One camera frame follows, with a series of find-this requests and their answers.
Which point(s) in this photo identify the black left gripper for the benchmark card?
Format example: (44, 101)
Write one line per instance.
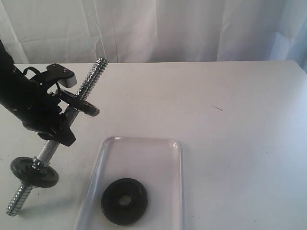
(39, 112)

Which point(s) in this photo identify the chrome threaded dumbbell bar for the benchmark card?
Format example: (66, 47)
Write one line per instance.
(49, 148)

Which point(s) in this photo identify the black weight plate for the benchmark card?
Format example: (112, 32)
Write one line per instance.
(44, 177)
(124, 201)

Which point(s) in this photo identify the black weight plate end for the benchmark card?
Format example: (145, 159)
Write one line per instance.
(87, 108)

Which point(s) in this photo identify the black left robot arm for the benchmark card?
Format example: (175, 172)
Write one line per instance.
(11, 78)

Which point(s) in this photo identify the white backdrop curtain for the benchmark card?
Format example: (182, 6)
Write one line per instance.
(79, 31)

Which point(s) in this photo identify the white rectangular tray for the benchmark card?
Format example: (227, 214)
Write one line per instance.
(157, 164)

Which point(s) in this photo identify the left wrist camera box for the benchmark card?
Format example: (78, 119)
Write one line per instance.
(61, 74)

